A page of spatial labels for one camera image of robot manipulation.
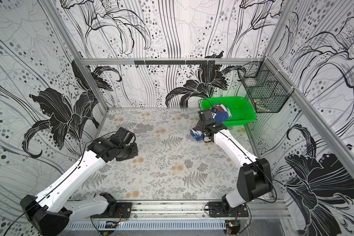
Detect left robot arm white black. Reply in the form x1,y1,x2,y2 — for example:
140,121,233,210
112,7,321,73
20,137,138,236

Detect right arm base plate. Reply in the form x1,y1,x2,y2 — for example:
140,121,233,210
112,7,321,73
205,201,249,218

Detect green plastic basket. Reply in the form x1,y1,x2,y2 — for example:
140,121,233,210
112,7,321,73
201,96,256,127

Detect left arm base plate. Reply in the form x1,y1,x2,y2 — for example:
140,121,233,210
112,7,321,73
91,202,132,219

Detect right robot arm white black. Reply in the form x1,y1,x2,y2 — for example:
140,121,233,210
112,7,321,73
190,124,274,215

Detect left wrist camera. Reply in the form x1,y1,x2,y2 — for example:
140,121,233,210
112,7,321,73
109,127,136,148

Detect black wire basket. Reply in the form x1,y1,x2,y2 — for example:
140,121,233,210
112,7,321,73
237,62,289,114

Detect black bar on rail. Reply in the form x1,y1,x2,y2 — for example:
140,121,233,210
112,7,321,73
134,60,216,65

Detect blue patterned long pants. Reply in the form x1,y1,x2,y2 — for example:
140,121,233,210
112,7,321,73
190,104,232,142

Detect white slotted cable duct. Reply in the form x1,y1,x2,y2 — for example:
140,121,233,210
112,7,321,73
66,219,226,231

